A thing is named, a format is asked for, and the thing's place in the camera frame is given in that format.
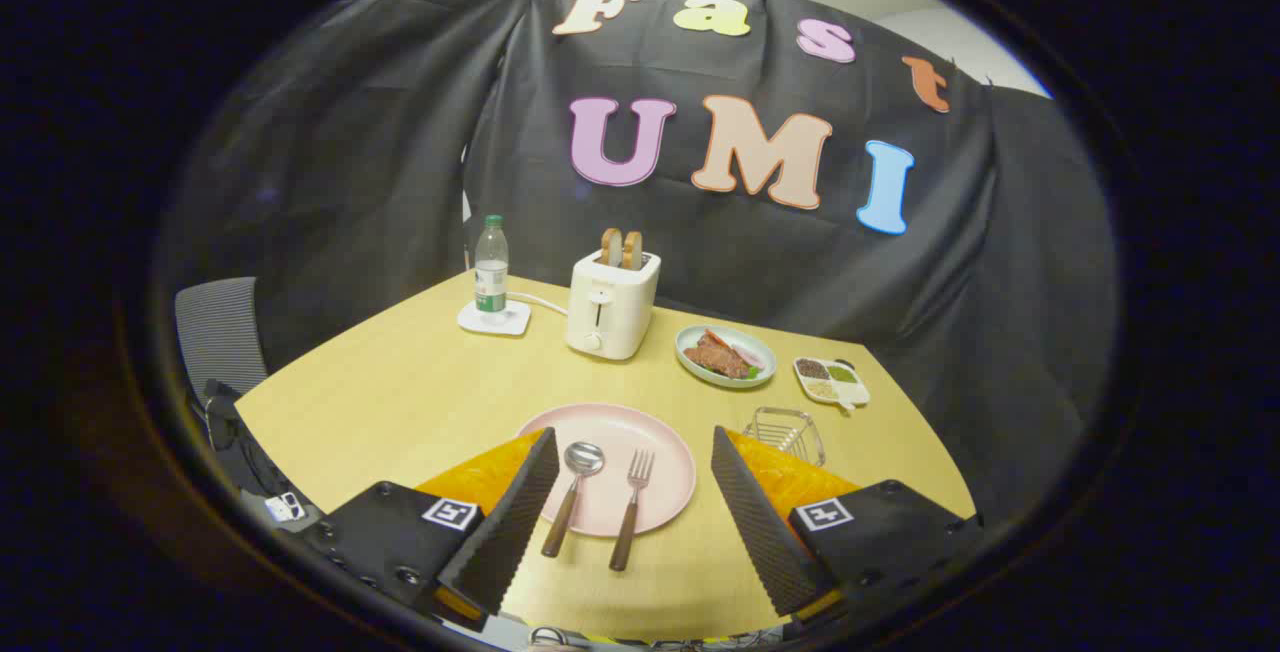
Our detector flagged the white divided spice dish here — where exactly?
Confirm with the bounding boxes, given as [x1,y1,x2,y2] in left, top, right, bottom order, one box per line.
[793,356,871,411]

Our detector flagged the clear plastic water bottle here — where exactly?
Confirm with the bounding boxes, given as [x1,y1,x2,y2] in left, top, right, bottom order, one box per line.
[474,215,510,315]

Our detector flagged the wooden handled metal fork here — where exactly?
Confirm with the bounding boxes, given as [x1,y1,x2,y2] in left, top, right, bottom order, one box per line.
[609,449,656,573]

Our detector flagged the grey mesh office chair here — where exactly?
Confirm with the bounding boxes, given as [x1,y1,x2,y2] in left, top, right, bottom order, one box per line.
[175,277,269,398]

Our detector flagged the black table edge bracket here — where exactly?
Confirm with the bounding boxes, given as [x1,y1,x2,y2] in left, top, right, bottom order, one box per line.
[190,379,321,533]

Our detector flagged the white square pad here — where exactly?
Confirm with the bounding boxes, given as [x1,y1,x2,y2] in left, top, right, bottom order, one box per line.
[458,298,532,337]

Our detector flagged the black backdrop cloth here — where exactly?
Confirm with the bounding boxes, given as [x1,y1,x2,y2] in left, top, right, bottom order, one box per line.
[160,0,1119,523]

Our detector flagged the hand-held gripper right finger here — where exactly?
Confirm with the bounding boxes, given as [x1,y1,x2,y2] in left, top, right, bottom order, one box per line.
[710,424,986,623]

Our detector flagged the pale green food plate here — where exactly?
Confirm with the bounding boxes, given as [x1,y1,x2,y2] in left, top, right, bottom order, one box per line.
[675,324,777,389]

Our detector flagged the cream white toaster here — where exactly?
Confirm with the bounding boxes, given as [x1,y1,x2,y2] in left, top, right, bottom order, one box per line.
[565,249,662,362]

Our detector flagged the metal wire basket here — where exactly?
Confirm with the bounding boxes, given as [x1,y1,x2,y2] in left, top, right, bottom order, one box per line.
[744,406,827,468]

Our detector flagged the wooden handled metal spoon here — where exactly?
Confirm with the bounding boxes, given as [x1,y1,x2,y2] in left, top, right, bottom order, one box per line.
[541,441,607,559]

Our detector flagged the pink round plate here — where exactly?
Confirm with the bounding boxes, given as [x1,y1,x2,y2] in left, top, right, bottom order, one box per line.
[514,403,697,538]

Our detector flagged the brown meat steak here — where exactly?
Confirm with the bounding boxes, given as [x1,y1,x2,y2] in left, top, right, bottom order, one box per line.
[684,330,751,379]

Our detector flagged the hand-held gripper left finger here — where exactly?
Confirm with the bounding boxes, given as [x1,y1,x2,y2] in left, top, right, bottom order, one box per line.
[300,427,561,633]

